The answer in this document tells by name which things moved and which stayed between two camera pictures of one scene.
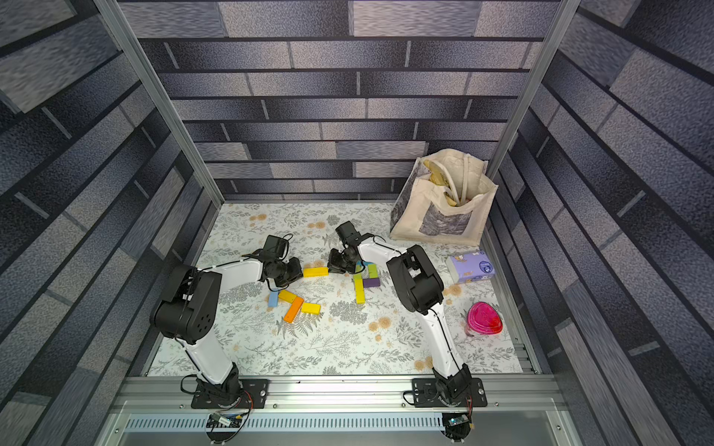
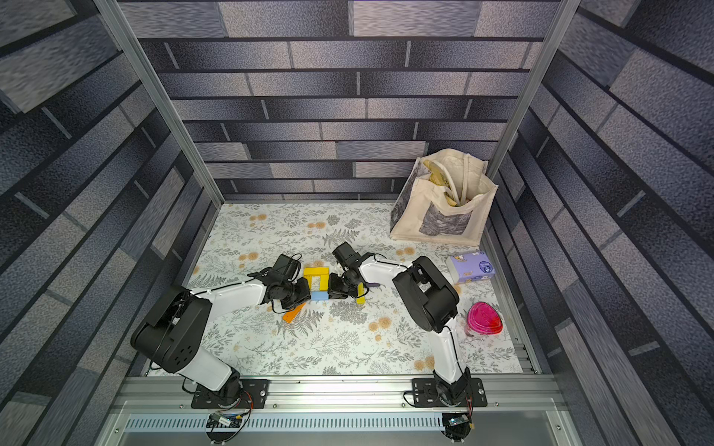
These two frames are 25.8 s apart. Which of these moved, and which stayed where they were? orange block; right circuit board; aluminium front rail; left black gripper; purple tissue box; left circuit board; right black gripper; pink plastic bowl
Moved: right black gripper; left black gripper
Stayed: purple tissue box; left circuit board; aluminium front rail; right circuit board; pink plastic bowl; orange block
